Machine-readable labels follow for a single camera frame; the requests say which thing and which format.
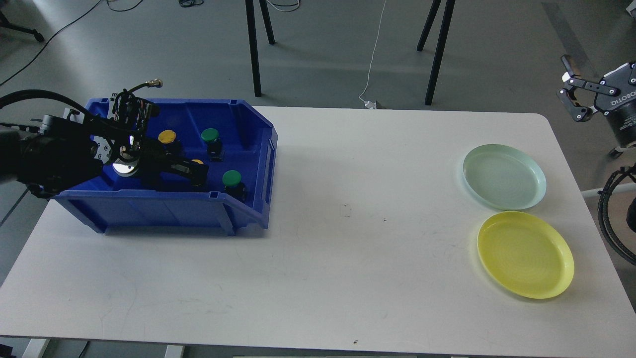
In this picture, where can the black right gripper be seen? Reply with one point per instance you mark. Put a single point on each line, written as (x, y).
(621, 107)

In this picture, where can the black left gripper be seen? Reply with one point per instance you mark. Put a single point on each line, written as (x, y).
(145, 167)

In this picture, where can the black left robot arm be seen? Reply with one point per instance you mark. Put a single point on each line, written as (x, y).
(61, 153)

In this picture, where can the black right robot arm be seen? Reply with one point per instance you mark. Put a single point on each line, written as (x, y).
(580, 98)

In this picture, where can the green push button back right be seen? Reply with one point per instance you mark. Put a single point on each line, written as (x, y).
(213, 143)

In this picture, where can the green push button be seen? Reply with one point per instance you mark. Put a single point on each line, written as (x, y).
(233, 185)
(213, 143)

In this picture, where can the green push button front right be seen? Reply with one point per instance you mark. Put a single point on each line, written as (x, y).
(233, 185)

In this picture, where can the pale green plate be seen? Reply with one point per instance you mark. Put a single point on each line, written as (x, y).
(504, 177)

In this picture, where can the yellow plate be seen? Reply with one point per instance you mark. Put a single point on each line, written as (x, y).
(525, 255)

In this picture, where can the blue plastic storage bin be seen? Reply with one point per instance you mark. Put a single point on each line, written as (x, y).
(249, 144)

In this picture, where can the black stand legs right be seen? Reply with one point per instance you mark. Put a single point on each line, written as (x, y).
(448, 12)

